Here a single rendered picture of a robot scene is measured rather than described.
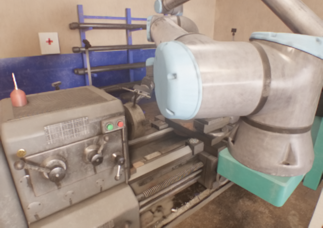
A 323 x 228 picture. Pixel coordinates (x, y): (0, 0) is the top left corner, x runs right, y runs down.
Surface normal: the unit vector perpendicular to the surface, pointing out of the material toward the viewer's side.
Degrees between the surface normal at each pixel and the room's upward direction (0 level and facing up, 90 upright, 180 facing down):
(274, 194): 90
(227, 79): 73
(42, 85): 90
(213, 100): 103
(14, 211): 90
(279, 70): 68
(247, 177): 90
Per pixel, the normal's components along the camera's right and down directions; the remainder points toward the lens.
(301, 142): 0.30, -0.03
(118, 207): 0.32, -0.66
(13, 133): 0.43, -0.48
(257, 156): -0.62, -0.08
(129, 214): 0.62, 0.26
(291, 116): -0.13, 0.33
